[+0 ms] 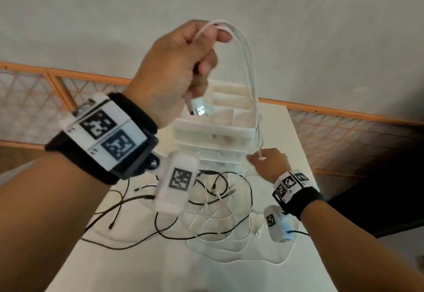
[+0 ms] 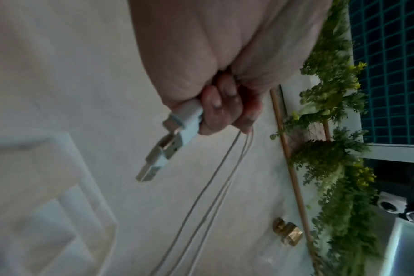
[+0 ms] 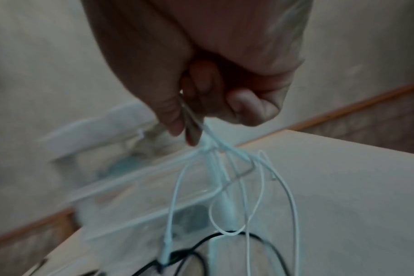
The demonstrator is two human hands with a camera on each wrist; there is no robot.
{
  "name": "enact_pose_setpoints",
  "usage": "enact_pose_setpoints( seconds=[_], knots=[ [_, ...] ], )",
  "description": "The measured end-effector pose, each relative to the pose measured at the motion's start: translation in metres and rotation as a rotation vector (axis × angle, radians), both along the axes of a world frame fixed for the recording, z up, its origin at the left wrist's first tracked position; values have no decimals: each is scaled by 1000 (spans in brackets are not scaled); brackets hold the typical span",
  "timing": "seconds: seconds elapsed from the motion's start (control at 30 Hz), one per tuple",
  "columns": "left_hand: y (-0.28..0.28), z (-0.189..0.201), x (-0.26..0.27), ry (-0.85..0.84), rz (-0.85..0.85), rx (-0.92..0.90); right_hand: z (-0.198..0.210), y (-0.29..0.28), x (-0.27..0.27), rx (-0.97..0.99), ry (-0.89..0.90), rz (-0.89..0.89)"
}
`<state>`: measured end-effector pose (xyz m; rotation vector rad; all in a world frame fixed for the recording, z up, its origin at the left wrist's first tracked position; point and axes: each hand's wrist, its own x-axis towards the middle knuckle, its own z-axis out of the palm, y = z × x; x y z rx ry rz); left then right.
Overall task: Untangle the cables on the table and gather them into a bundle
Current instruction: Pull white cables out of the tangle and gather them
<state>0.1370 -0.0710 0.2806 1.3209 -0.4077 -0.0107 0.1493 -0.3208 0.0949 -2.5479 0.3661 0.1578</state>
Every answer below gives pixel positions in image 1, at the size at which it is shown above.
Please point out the person's right forearm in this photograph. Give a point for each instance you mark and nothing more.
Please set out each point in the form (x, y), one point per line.
(347, 245)

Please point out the black marker wristband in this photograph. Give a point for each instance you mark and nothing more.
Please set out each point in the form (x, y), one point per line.
(109, 136)
(298, 199)

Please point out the white table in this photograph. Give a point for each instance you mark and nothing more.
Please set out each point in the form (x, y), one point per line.
(165, 262)

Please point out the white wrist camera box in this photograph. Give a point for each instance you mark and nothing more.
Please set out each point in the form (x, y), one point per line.
(175, 182)
(276, 225)

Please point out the person's right hand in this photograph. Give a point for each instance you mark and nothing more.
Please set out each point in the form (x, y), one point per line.
(273, 166)

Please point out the person's left hand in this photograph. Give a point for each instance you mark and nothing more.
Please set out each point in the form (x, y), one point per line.
(172, 70)

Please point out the person's left forearm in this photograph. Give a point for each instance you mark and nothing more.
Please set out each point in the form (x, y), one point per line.
(49, 235)

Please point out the white drawer organizer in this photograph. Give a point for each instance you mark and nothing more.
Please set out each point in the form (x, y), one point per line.
(215, 126)

